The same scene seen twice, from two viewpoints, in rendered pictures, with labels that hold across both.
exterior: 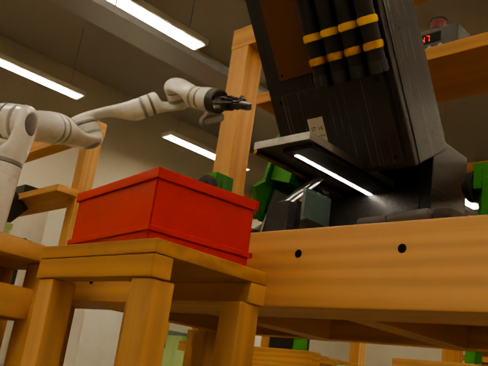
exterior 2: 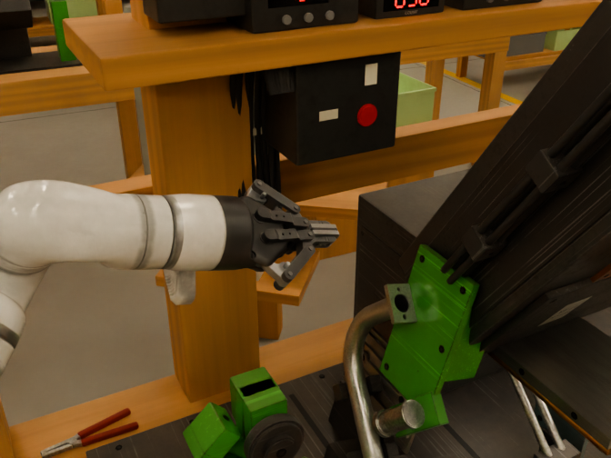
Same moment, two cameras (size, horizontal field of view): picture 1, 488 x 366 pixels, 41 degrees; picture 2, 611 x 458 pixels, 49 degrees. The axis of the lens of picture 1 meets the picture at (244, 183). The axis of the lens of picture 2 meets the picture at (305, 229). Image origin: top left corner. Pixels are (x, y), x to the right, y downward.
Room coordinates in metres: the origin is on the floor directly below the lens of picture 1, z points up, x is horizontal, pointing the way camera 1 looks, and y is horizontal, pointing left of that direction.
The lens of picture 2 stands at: (1.56, 0.65, 1.74)
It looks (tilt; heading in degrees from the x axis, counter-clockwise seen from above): 29 degrees down; 287
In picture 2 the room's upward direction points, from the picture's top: straight up
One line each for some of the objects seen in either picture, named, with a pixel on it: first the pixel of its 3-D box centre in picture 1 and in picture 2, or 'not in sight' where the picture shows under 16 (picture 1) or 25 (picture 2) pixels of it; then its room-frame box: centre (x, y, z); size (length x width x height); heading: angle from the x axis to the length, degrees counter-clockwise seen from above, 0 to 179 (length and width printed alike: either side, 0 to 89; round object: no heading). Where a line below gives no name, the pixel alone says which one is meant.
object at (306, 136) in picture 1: (332, 171); (539, 339); (1.46, -0.21, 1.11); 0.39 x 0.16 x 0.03; 135
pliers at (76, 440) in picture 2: not in sight; (89, 435); (2.15, -0.02, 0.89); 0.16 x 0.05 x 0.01; 50
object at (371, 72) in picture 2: not in sight; (329, 97); (1.81, -0.29, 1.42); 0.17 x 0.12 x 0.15; 45
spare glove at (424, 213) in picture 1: (415, 224); not in sight; (1.10, -0.31, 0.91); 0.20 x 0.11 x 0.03; 36
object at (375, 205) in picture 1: (393, 216); (450, 282); (1.61, -0.39, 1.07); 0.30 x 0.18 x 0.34; 45
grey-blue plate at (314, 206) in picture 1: (314, 223); (557, 435); (1.41, -0.17, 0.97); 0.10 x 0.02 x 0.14; 135
